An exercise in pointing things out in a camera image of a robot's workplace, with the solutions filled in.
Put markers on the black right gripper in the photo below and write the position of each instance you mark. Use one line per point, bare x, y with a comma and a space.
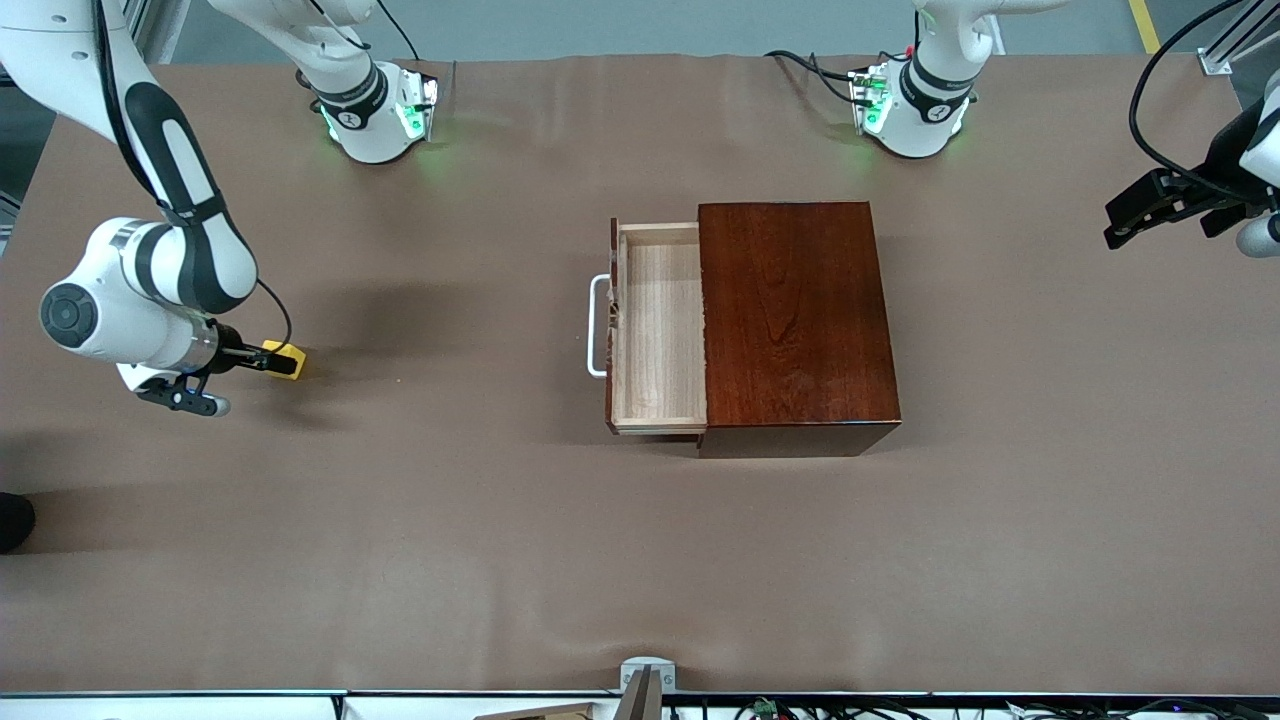
229, 343

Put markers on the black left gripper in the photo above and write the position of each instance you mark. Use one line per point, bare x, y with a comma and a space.
1221, 159

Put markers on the yellow block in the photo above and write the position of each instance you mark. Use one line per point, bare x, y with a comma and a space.
278, 346

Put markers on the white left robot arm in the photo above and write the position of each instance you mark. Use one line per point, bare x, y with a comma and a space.
925, 130

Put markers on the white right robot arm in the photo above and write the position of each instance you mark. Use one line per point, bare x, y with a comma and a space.
140, 300

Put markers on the black round object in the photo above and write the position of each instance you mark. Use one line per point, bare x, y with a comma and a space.
12, 520

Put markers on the brown table cloth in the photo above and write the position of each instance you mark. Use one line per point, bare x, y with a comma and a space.
500, 550

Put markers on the dark brown wooden cabinet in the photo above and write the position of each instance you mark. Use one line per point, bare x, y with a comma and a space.
800, 320

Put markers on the brown cardboard piece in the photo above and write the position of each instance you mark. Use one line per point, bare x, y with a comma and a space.
540, 714

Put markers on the aluminium frame post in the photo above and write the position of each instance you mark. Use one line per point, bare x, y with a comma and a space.
1225, 55
145, 25

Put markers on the grey metal camera bracket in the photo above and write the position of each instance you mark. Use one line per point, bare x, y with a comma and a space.
635, 668

